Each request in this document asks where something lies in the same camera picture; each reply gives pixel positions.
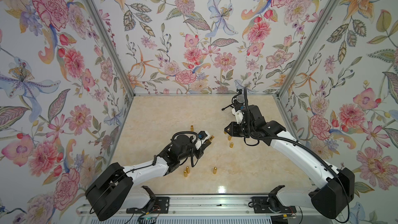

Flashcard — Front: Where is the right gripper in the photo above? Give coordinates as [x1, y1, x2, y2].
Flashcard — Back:
[224, 122, 256, 139]

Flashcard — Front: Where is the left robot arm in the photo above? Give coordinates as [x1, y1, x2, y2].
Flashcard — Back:
[85, 131, 214, 221]

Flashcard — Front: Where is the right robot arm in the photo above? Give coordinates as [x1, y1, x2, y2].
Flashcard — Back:
[224, 88, 354, 220]

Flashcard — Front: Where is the black microphone on tripod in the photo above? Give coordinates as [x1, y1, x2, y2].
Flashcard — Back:
[221, 88, 247, 115]

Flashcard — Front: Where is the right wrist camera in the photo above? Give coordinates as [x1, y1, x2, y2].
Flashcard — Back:
[232, 109, 244, 124]

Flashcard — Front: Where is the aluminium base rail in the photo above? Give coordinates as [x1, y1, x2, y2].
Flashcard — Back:
[76, 194, 347, 224]

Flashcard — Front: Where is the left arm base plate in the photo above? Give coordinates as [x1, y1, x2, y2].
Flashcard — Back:
[126, 197, 170, 214]

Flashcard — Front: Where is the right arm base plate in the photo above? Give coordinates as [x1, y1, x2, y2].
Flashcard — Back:
[248, 196, 297, 215]

